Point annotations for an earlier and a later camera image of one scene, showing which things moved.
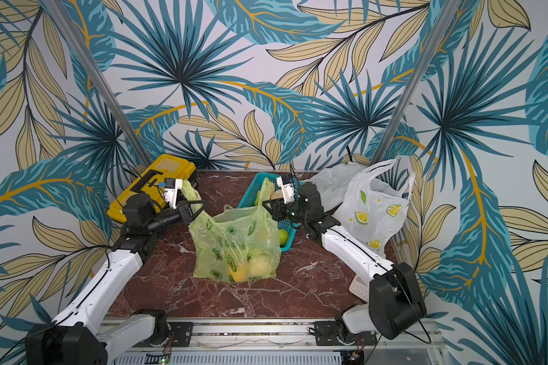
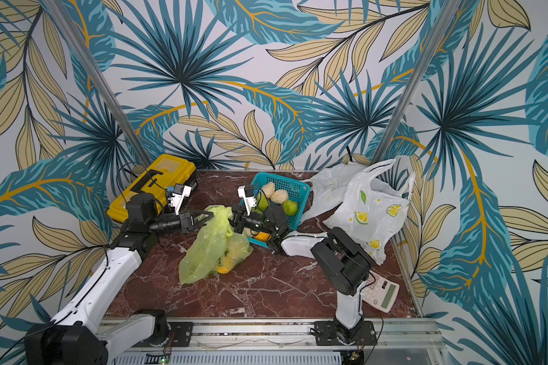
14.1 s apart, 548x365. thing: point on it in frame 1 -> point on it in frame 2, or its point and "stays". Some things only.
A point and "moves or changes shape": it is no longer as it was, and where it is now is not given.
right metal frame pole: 417,81 stays
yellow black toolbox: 151,183 stays
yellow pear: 242,274 -> 227,265
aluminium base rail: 277,341 stays
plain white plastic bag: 332,182 stays
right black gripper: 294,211 -> 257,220
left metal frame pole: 103,85 stays
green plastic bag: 236,245 moves or changes shape
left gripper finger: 188,217 -> 201,223
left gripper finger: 190,202 -> 195,213
